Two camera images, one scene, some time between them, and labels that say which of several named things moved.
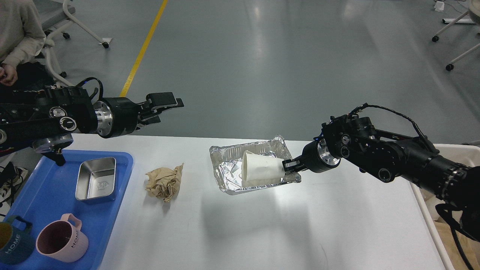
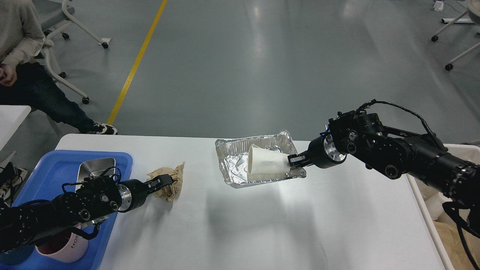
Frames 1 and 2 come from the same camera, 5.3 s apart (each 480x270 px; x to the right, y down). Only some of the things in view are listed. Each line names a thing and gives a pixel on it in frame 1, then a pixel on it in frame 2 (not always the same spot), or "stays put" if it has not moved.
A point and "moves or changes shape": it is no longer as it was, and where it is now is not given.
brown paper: (164, 182) stays put
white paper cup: (258, 170) moves or changes shape
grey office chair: (56, 15) stays put
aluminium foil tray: (244, 166) moves or changes shape
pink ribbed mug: (62, 240) stays put
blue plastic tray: (50, 192) stays put
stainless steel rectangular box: (96, 178) stays put
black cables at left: (11, 178) stays put
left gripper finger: (156, 102) -> (158, 183)
